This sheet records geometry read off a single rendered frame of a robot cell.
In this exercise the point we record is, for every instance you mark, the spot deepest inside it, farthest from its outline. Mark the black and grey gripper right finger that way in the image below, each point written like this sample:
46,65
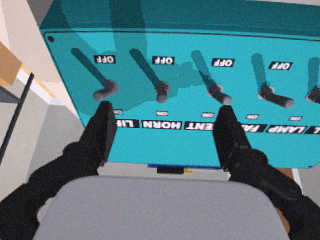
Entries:
235,153

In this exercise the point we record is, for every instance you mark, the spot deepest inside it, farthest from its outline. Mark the teal wedge-shaped box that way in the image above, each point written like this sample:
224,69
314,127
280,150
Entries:
166,64

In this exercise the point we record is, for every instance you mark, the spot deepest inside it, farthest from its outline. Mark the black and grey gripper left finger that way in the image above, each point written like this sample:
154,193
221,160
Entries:
18,211

